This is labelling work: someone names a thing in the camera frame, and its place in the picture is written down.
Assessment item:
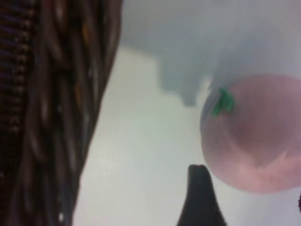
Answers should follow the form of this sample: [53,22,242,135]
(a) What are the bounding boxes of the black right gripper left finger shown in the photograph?
[175,164,228,226]

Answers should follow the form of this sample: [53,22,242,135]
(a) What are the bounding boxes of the pink peach with green leaf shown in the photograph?
[199,73,301,194]

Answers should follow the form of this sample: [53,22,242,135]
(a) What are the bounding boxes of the dark brown woven basket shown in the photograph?
[0,0,125,226]

